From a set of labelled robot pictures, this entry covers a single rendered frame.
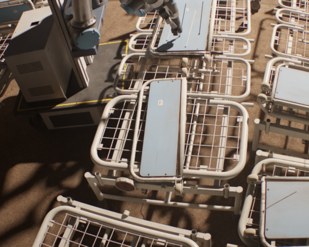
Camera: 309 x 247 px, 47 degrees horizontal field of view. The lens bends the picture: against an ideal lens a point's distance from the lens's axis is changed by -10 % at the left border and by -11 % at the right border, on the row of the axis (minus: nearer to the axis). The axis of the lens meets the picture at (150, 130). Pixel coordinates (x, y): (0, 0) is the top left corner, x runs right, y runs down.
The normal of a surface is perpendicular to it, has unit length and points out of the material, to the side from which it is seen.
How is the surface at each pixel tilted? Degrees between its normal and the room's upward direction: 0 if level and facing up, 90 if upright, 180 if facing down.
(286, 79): 7
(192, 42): 5
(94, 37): 95
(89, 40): 95
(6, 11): 90
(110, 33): 0
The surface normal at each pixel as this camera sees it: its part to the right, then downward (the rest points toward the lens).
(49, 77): -0.02, 0.79
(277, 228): -0.14, -0.67
